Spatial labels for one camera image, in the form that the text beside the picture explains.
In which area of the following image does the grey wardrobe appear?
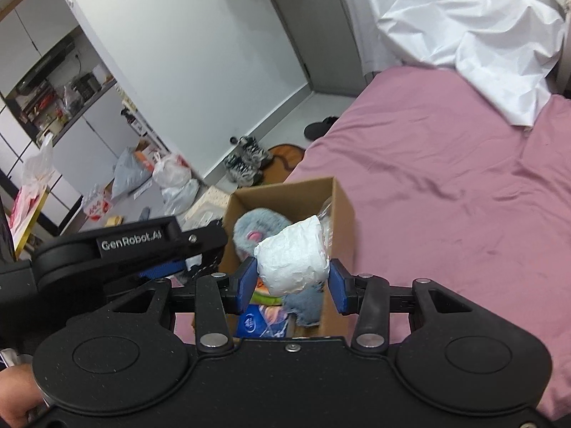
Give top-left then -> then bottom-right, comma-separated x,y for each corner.
256,0 -> 380,98

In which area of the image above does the zebra striped sneaker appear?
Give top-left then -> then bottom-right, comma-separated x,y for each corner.
223,154 -> 264,185
238,136 -> 274,165

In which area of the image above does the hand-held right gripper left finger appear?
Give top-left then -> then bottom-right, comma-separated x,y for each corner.
67,258 -> 259,353

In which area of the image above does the black slipper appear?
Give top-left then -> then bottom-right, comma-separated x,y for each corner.
304,116 -> 340,140

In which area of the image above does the grey-blue soft cloth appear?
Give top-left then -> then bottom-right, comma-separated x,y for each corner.
283,283 -> 325,327

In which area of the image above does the blue printed packet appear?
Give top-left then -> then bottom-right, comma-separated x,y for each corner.
236,304 -> 290,338

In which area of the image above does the black counter appliance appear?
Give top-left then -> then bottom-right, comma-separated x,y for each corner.
71,71 -> 102,96

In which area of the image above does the pink and white plastic bag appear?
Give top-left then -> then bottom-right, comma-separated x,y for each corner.
11,136 -> 54,250

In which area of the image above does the black range hood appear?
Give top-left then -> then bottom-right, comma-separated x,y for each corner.
4,38 -> 76,99

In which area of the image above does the translucent plastic bag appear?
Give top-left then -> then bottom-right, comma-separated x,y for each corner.
161,179 -> 199,217

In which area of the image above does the red and white bottle pack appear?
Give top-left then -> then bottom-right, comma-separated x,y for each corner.
81,186 -> 113,224

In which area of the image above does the grey and pink plush toy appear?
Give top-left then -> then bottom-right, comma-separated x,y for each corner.
233,207 -> 293,261

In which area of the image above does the brown cardboard box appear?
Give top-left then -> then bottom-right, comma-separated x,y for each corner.
192,177 -> 357,340

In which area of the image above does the white bed sheet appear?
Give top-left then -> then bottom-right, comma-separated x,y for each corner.
334,0 -> 567,129

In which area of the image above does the orange floor mat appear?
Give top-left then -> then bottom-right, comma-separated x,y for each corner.
267,143 -> 308,174

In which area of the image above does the orange cardboard box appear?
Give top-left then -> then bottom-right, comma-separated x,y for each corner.
134,138 -> 163,165

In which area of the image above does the grey plastic bag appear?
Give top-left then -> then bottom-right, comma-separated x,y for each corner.
111,147 -> 155,199

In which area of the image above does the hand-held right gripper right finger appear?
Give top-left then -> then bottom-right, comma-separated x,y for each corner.
329,258 -> 522,353

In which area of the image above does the watermelon slice plush toy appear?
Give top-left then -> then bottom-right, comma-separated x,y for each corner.
252,286 -> 286,306

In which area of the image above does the white squishy block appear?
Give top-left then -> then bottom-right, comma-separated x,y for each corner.
253,215 -> 332,297

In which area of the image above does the person's left forearm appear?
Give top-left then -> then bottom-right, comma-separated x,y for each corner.
0,367 -> 42,428

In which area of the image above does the white and red plastic bag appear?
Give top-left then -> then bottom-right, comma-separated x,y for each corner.
152,152 -> 192,188

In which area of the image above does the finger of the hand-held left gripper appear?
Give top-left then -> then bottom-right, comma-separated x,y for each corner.
134,259 -> 193,284
185,243 -> 226,280

